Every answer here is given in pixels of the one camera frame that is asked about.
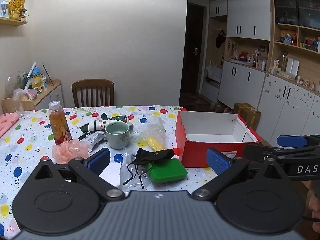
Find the grey packet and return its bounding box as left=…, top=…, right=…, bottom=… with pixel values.
left=85, top=131, right=108, bottom=153

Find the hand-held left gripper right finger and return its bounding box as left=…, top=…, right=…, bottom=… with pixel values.
left=190, top=147, right=292, bottom=202

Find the dark door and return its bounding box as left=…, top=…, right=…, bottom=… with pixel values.
left=180, top=2, right=207, bottom=98

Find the wooden wall shelf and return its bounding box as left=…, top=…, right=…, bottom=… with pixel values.
left=0, top=17, right=28, bottom=26

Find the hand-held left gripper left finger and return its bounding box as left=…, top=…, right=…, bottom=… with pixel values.
left=27, top=147, right=126, bottom=202

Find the yellow sponge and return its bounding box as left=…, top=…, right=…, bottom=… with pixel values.
left=145, top=136, right=166, bottom=152

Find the white shopping bag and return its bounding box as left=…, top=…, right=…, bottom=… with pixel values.
left=205, top=60, right=223, bottom=83

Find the clear glass vase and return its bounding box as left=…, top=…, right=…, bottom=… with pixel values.
left=12, top=90, right=26, bottom=118

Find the white panel device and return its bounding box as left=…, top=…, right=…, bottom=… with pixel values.
left=286, top=58, right=300, bottom=77

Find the white green printed cloth bag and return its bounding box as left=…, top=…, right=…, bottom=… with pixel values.
left=79, top=112, right=128, bottom=140

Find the balloon printed tablecloth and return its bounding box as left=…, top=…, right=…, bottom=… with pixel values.
left=0, top=105, right=220, bottom=239

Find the blue yellow toy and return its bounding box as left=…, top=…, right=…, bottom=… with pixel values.
left=25, top=66, right=44, bottom=89

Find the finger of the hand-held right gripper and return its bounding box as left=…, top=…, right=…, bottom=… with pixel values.
left=243, top=144, right=320, bottom=167
left=276, top=134, right=320, bottom=148

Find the wooden chair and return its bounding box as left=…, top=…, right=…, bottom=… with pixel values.
left=71, top=79, right=115, bottom=108

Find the wooden side cabinet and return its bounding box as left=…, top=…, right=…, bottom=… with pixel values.
left=1, top=79, right=65, bottom=114

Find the tea bottle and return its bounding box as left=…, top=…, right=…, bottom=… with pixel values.
left=48, top=100, right=73, bottom=146

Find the golden ornament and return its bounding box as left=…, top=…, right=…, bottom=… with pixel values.
left=9, top=0, right=25, bottom=20

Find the green sponge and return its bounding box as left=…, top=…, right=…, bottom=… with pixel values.
left=145, top=158, right=188, bottom=183

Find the small photo frame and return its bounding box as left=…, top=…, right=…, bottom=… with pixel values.
left=0, top=0, right=10, bottom=18

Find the black hanging bag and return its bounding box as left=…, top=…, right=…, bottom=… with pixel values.
left=215, top=30, right=226, bottom=49

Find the white paper sheet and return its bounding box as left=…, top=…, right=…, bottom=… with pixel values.
left=99, top=159, right=123, bottom=187

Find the pink folded cloth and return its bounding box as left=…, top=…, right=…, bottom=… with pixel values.
left=0, top=112, right=20, bottom=138

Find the white wall cabinet unit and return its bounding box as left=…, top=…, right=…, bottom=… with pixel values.
left=201, top=0, right=320, bottom=147

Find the person's right hand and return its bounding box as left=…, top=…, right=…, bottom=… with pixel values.
left=306, top=180, right=320, bottom=232

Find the bubble wrap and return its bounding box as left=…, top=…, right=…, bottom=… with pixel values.
left=136, top=116, right=167, bottom=152

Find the green mug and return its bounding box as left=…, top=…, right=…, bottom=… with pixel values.
left=105, top=121, right=134, bottom=149

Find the plastic bag with pink items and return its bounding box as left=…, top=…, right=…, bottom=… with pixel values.
left=12, top=88, right=38, bottom=102

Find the clear plastic bag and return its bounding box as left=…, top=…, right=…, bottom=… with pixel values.
left=119, top=150, right=160, bottom=193

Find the red cardboard box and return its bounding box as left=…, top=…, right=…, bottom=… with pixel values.
left=174, top=111, right=262, bottom=168

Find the pink bath pouf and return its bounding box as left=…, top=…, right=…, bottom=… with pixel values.
left=52, top=140, right=91, bottom=165

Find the cardboard box with yellow tape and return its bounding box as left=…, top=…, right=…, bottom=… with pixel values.
left=232, top=102, right=262, bottom=132

